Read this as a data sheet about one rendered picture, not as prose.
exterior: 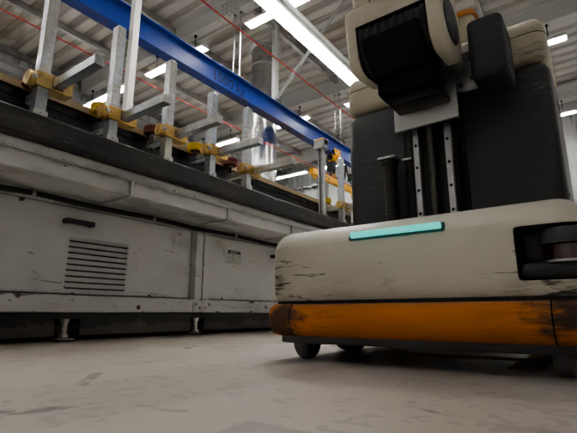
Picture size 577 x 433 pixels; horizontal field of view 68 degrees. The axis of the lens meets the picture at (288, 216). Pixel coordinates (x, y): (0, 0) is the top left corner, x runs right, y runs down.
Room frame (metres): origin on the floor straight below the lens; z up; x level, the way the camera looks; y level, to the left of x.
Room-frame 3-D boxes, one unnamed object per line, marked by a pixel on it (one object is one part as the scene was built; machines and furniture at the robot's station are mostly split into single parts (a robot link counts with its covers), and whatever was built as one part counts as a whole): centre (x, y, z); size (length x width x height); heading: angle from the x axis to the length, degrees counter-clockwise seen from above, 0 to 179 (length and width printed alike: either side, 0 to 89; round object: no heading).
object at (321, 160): (2.67, -0.22, 0.93); 0.05 x 0.05 x 0.45; 54
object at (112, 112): (1.47, 0.64, 0.81); 0.14 x 0.06 x 0.05; 144
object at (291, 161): (2.07, 0.15, 0.81); 0.43 x 0.03 x 0.04; 54
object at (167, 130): (1.68, 0.49, 0.83); 0.14 x 0.06 x 0.05; 144
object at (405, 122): (0.89, -0.35, 0.68); 0.28 x 0.27 x 0.25; 53
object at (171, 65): (1.66, 0.50, 0.92); 0.04 x 0.04 x 0.48; 54
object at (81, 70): (1.26, 0.73, 0.82); 0.43 x 0.03 x 0.04; 54
